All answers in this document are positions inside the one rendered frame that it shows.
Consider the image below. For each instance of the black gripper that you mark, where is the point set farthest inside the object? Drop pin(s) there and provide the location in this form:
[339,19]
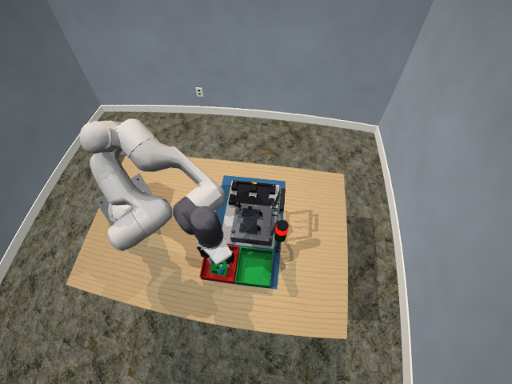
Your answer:
[228,261]

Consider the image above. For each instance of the green bin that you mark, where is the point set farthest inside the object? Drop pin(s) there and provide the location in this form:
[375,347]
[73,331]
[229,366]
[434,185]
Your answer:
[254,268]

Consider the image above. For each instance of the red open-top bin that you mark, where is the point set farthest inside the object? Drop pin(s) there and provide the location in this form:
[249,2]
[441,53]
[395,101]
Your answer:
[230,274]

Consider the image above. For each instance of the green circuit board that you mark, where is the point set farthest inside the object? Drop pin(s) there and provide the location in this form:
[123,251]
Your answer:
[219,269]

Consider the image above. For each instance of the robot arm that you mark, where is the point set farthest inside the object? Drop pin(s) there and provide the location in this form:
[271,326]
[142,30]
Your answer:
[149,213]

